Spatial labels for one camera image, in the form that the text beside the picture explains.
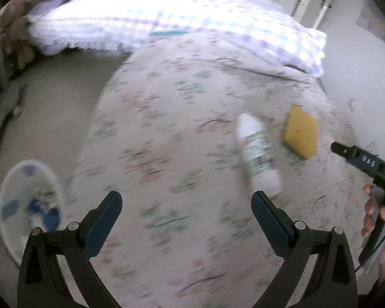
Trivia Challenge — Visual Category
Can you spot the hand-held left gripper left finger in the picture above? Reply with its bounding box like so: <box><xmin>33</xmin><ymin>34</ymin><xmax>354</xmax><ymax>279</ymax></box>
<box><xmin>17</xmin><ymin>191</ymin><xmax>123</xmax><ymax>308</ymax></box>

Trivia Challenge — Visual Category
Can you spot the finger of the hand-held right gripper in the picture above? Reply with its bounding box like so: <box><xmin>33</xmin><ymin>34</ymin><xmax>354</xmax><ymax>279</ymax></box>
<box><xmin>330</xmin><ymin>141</ymin><xmax>385</xmax><ymax>178</ymax></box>

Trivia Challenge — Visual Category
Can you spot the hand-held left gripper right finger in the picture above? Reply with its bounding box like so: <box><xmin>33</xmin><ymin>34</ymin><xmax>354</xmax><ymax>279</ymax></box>
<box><xmin>251</xmin><ymin>191</ymin><xmax>360</xmax><ymax>308</ymax></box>

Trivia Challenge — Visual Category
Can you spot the white bottle green label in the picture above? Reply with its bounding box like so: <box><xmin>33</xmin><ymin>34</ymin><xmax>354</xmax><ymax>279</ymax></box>
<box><xmin>237</xmin><ymin>113</ymin><xmax>282</xmax><ymax>197</ymax></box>

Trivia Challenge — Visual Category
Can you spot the white plastic waste bin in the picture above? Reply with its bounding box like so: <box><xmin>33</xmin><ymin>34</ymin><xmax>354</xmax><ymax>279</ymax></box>
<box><xmin>0</xmin><ymin>160</ymin><xmax>65</xmax><ymax>267</ymax></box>

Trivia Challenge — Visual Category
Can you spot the person's right forearm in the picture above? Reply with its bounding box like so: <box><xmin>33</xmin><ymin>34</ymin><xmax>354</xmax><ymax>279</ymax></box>
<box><xmin>358</xmin><ymin>277</ymin><xmax>385</xmax><ymax>308</ymax></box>

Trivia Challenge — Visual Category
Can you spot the blue tissue box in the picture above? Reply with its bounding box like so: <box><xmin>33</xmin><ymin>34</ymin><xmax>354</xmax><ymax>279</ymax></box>
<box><xmin>44</xmin><ymin>208</ymin><xmax>61</xmax><ymax>232</ymax></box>

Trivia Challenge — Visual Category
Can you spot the yellow sponge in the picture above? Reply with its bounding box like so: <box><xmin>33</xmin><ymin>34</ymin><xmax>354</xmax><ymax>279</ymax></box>
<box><xmin>283</xmin><ymin>105</ymin><xmax>318</xmax><ymax>160</ymax></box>

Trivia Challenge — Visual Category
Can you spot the floral bed sheet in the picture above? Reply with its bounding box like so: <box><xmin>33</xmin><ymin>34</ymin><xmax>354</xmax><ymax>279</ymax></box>
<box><xmin>56</xmin><ymin>34</ymin><xmax>377</xmax><ymax>308</ymax></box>

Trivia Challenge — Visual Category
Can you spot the brown plush toy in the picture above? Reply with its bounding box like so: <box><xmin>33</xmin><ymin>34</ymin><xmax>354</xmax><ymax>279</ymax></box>
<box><xmin>0</xmin><ymin>0</ymin><xmax>36</xmax><ymax>70</ymax></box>

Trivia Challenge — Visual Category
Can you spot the purple checked pillow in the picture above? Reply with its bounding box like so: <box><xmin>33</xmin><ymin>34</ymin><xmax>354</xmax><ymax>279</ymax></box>
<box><xmin>27</xmin><ymin>0</ymin><xmax>327</xmax><ymax>78</ymax></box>

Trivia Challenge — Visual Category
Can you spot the colourful wall poster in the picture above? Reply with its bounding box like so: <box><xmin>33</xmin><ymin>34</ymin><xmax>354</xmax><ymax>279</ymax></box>
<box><xmin>356</xmin><ymin>0</ymin><xmax>385</xmax><ymax>55</ymax></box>

